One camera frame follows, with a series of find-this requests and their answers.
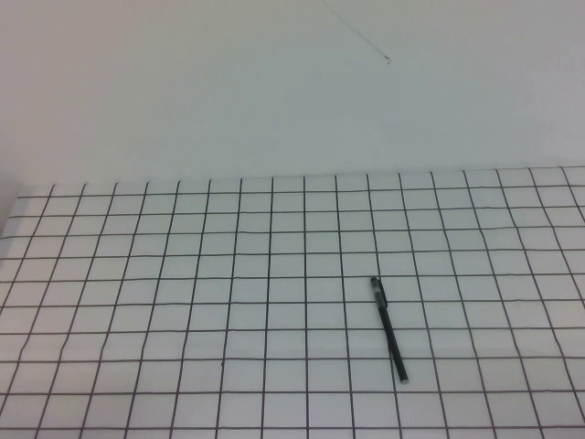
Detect clear pen cap black clip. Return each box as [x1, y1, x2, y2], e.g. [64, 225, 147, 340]
[369, 275, 390, 309]

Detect black pen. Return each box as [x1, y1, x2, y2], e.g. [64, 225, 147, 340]
[375, 292, 410, 384]

